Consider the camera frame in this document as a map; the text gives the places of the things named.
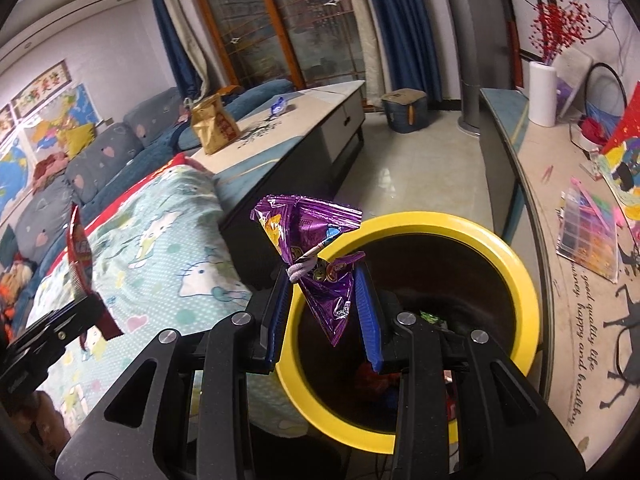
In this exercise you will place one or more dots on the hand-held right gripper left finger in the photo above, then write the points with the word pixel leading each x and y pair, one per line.
pixel 279 320

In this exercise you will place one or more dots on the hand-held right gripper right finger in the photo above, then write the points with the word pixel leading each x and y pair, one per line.
pixel 369 320

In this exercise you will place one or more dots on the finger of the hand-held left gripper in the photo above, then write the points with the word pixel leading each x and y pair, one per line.
pixel 67 322

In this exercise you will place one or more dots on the green black snack packet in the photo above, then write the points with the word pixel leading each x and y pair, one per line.
pixel 431 318

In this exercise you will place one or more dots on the striped white stick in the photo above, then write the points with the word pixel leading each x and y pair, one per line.
pixel 305 262

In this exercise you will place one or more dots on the red snack packet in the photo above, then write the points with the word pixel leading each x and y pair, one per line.
pixel 80 255

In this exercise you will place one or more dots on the yellow rim black trash bin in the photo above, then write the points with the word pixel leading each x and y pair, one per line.
pixel 450 270

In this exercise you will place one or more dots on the purple foil snack packet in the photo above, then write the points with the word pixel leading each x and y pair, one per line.
pixel 295 220

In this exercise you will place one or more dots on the person's left hand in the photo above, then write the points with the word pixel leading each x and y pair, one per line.
pixel 37 412

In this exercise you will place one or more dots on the orange patterned clothes pile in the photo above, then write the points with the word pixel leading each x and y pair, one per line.
pixel 12 280

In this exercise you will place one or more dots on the teal pillow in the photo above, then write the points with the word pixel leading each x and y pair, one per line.
pixel 7 245

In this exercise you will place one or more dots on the grey heart-print sofa cushion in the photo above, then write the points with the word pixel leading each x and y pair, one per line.
pixel 152 110
pixel 102 160
pixel 37 215

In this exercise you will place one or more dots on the cartoon cat printed blanket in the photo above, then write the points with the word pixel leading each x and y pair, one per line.
pixel 165 240

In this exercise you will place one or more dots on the pink red clothes pile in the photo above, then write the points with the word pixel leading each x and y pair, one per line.
pixel 50 167

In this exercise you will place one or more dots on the yellow pillow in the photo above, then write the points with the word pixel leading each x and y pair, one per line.
pixel 80 137

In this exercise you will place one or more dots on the pile of seed shells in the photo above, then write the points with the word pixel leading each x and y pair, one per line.
pixel 257 135

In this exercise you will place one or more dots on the grey coffee table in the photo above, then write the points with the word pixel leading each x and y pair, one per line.
pixel 300 130

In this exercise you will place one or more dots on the blue grey sofa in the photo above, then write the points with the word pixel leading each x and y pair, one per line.
pixel 155 152

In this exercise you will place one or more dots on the gold paper bag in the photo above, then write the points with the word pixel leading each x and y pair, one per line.
pixel 215 127

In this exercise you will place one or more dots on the dark blue box stool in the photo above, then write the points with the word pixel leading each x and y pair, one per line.
pixel 400 115

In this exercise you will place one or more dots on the blue white foil wrapper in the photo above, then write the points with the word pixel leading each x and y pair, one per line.
pixel 279 105

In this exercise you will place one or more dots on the pink tweezers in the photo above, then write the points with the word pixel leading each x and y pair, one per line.
pixel 548 172

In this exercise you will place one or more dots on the colourful bead organizer box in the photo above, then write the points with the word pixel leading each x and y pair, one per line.
pixel 585 232

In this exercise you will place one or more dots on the pink plastic stick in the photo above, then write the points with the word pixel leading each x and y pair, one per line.
pixel 592 199

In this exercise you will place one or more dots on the beige curtain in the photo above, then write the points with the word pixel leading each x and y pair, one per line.
pixel 370 60
pixel 200 50

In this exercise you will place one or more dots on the silver tower air conditioner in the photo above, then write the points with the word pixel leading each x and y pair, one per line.
pixel 462 50

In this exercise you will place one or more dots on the white ribbed vase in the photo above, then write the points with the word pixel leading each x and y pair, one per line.
pixel 542 92

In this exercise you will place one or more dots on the blue curtain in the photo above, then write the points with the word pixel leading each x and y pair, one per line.
pixel 170 35
pixel 400 25

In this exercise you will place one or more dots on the colourful picture book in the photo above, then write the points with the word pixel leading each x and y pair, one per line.
pixel 625 160

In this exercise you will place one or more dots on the white canvas board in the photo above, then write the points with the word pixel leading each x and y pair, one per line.
pixel 572 80

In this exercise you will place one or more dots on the red berry branches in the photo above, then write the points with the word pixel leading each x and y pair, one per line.
pixel 557 25

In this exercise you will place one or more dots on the world map wall poster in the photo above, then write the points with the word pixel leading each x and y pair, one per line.
pixel 12 175

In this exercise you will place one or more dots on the country map wall poster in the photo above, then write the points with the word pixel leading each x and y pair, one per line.
pixel 60 112

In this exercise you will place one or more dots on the framed calligraphy wall poster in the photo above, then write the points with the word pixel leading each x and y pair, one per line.
pixel 5 120
pixel 42 87

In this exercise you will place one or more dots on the wooden frame glass door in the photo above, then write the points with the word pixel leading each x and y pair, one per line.
pixel 280 20

